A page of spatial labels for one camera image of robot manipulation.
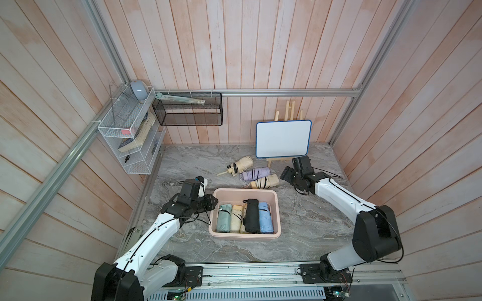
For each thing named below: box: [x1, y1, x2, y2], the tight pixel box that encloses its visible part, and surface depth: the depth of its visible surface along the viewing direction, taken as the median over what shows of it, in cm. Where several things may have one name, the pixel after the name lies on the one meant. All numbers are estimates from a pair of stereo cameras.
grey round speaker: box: [130, 80, 149, 101], surface depth 84 cm
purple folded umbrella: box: [239, 166, 272, 182], surface depth 105 cm
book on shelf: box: [117, 110, 156, 153], surface depth 83 cm
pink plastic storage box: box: [245, 188, 282, 240], surface depth 81 cm
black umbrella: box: [242, 198, 261, 234], surface depth 83 cm
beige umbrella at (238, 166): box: [215, 156, 254, 177], surface depth 106 cm
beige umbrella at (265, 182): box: [250, 173, 280, 190], surface depth 100 cm
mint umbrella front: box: [216, 203, 233, 233], surface depth 86 cm
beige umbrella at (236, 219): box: [229, 204, 243, 234], surface depth 87 cm
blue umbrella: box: [258, 201, 275, 235], surface depth 83 cm
